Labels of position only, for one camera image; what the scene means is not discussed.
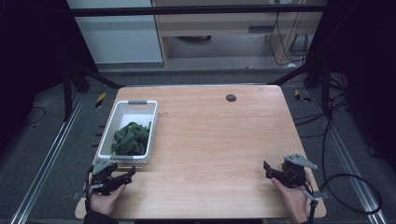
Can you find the black curtain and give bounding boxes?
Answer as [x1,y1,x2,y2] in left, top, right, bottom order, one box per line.
[305,0,396,174]
[0,0,99,153]

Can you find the person's left hand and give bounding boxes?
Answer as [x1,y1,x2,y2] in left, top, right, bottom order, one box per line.
[88,183,127,217]

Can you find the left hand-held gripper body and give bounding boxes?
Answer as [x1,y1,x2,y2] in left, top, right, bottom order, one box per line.
[89,158,126,197]

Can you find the yellow black floor tape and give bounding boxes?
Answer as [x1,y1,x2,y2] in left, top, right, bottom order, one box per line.
[293,89,313,104]
[94,91,107,109]

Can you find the black horizontal frame bar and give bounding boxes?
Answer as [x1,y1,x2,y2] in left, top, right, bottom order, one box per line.
[69,4,329,18]

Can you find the white cabinet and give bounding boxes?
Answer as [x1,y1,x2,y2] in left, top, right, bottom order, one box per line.
[66,0,163,65]

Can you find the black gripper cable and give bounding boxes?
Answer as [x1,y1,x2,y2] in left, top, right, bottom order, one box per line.
[84,165,95,213]
[302,173,383,224]

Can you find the black hanging cables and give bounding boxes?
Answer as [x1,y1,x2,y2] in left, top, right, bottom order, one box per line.
[268,11,310,67]

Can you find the black metal stand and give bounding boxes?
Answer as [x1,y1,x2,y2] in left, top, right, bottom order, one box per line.
[61,61,125,123]
[268,57,347,114]

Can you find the aluminium floor rail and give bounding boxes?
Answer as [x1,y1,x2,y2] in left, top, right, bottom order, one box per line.
[310,89,389,224]
[8,92,86,224]

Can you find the thin black floor cable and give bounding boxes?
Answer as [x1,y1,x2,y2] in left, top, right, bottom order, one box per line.
[23,105,48,127]

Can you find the white plastic basket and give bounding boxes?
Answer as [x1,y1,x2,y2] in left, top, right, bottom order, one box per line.
[97,100,159,165]

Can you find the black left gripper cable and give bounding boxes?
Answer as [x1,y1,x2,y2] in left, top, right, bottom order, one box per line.
[84,165,95,213]

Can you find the black floor cable bundle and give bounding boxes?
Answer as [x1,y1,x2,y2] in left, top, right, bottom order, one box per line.
[293,91,351,140]

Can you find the person's right hand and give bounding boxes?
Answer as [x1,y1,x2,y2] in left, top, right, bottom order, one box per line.
[270,176,311,224]

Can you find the green leafy vegetables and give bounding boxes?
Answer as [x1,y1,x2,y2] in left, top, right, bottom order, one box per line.
[110,121,152,156]

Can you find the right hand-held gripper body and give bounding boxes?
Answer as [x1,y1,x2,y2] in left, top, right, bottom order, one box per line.
[274,153,318,189]

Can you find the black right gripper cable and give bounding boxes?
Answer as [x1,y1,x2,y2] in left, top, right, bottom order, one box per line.
[302,173,383,224]

